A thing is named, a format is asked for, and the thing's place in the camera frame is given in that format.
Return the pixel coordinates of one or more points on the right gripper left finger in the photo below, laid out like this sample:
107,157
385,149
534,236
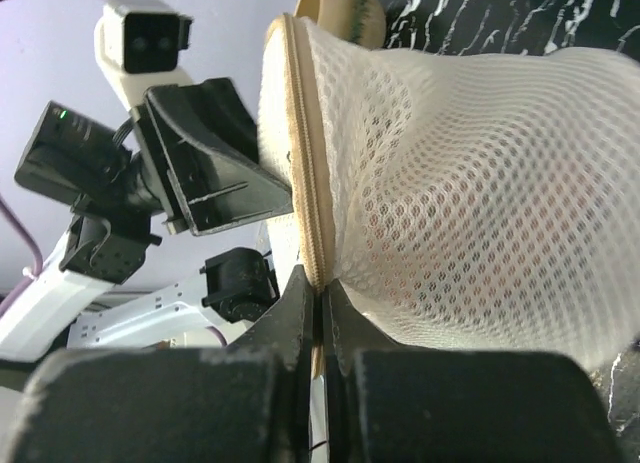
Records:
287,327

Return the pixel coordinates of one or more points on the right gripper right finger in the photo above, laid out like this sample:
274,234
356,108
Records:
353,344

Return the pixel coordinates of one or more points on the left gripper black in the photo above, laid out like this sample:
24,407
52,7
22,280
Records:
200,149

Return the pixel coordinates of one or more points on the white mesh laundry bag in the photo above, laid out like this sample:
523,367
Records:
474,202

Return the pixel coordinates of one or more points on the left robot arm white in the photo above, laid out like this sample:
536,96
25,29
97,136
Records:
75,297

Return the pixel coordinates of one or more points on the beige cup on table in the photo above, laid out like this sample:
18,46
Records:
362,22

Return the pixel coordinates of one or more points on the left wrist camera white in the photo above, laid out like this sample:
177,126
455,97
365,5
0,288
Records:
137,45

